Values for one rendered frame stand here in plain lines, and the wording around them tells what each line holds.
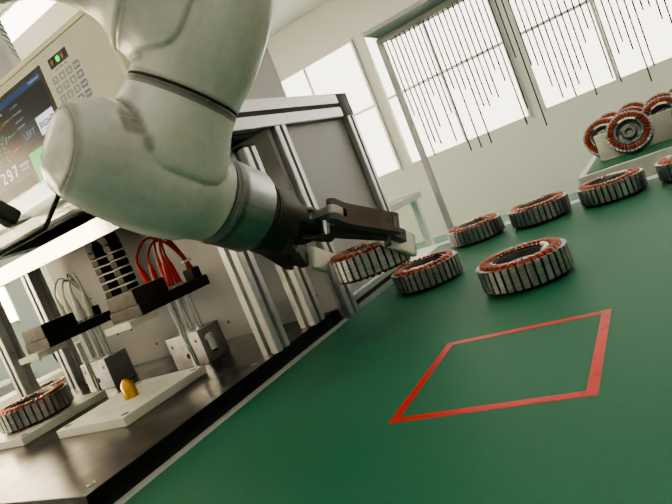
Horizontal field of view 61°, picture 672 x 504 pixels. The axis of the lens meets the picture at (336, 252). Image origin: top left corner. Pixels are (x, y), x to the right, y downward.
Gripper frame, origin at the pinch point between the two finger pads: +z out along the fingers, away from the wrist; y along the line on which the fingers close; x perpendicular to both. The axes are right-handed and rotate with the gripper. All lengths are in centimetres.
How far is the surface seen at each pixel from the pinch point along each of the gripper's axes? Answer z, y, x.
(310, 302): 3.1, 13.5, 3.4
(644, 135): 93, -22, -48
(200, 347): -4.3, 30.0, 8.3
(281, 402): -13.4, 3.2, 19.2
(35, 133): -26, 47, -27
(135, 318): -15.6, 29.9, 5.3
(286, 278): 0.0, 15.3, -0.2
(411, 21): 234, 118, -257
